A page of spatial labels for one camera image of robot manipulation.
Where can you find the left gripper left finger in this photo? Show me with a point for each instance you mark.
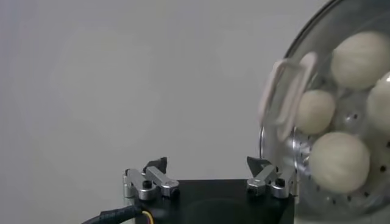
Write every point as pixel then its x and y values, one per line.
pixel 152 179

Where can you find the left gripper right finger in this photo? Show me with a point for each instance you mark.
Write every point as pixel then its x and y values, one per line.
pixel 266 176

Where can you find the white steamed baozi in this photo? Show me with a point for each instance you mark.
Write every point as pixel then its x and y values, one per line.
pixel 361 59
pixel 379 102
pixel 315 111
pixel 339 161

